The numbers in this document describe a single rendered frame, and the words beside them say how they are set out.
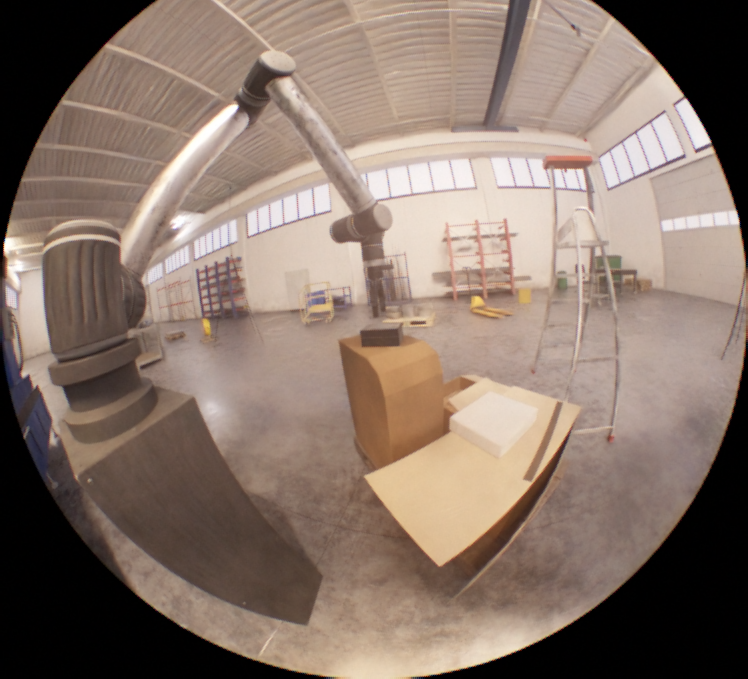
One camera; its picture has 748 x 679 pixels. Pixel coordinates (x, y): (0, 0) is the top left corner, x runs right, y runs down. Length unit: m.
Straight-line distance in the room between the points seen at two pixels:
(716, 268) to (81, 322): 11.10
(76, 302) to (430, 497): 0.93
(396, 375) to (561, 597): 1.36
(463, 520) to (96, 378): 0.86
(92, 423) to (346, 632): 1.11
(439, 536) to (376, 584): 0.62
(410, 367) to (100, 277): 1.01
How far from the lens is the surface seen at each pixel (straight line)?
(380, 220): 0.82
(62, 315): 0.48
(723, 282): 10.57
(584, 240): 1.79
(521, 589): 1.30
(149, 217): 0.76
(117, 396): 0.49
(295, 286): 11.59
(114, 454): 0.44
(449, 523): 0.73
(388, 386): 0.91
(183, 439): 0.50
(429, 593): 1.24
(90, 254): 0.48
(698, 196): 11.01
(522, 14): 7.67
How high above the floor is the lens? 1.22
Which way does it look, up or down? 7 degrees down
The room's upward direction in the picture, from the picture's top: 7 degrees counter-clockwise
